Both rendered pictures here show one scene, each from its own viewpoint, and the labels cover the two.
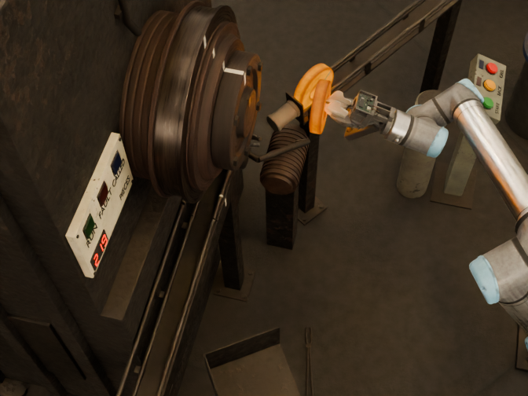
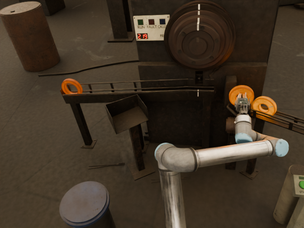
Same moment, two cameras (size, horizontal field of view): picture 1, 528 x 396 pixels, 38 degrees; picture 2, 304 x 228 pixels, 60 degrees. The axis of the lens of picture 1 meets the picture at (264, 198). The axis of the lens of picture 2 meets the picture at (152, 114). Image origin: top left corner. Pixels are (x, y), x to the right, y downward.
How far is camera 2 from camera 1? 1.84 m
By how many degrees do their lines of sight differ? 58
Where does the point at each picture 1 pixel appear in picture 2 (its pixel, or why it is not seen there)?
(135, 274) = (152, 64)
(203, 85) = (186, 16)
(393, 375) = not seen: hidden behind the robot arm
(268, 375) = (137, 119)
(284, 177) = (227, 122)
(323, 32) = not seen: outside the picture
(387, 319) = (200, 207)
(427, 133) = (241, 129)
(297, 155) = not seen: hidden behind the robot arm
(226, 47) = (206, 17)
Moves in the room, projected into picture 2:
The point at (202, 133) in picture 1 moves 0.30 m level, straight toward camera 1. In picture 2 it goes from (175, 29) to (130, 37)
